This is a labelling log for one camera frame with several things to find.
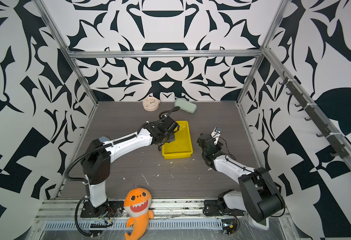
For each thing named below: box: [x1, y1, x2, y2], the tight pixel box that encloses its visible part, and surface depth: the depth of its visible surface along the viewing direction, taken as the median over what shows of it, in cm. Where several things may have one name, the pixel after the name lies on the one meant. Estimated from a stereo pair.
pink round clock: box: [142, 96, 161, 112], surface depth 117 cm
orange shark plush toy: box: [124, 187, 154, 240], surface depth 70 cm
